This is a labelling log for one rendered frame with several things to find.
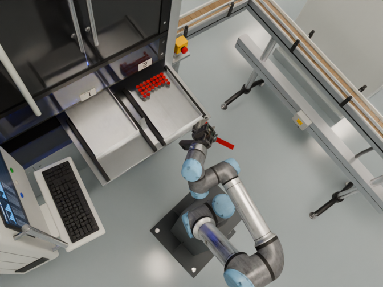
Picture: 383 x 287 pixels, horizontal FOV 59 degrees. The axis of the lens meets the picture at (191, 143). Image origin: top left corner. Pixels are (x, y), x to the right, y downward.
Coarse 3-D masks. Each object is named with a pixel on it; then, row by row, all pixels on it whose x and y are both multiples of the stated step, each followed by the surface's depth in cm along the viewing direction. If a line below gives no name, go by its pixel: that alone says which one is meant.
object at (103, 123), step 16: (96, 96) 186; (112, 96) 187; (80, 112) 181; (96, 112) 182; (112, 112) 184; (80, 128) 178; (96, 128) 179; (112, 128) 180; (128, 128) 182; (96, 144) 176; (112, 144) 177
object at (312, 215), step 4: (348, 184) 276; (352, 184) 277; (344, 188) 271; (348, 188) 272; (336, 192) 267; (332, 196) 269; (336, 196) 265; (332, 200) 265; (336, 200) 265; (340, 200) 265; (324, 204) 266; (328, 204) 264; (332, 204) 265; (320, 208) 265; (324, 208) 264; (312, 212) 271; (316, 212) 265; (320, 212) 264; (312, 216) 270
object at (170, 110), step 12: (168, 72) 195; (132, 96) 186; (156, 96) 191; (168, 96) 192; (180, 96) 193; (144, 108) 187; (156, 108) 188; (168, 108) 189; (180, 108) 190; (192, 108) 191; (156, 120) 186; (168, 120) 187; (180, 120) 188; (192, 120) 185; (168, 132) 184
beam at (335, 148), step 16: (240, 48) 262; (256, 48) 255; (256, 64) 256; (272, 64) 252; (272, 80) 251; (288, 96) 245; (304, 112) 241; (320, 128) 238; (320, 144) 245; (336, 144) 235; (336, 160) 240; (352, 160) 232; (352, 176) 235; (368, 176) 229; (368, 192) 231
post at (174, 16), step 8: (176, 0) 152; (176, 8) 157; (176, 16) 162; (168, 24) 165; (176, 24) 169; (168, 32) 170; (176, 32) 175; (168, 40) 176; (168, 48) 183; (168, 56) 190; (168, 64) 198
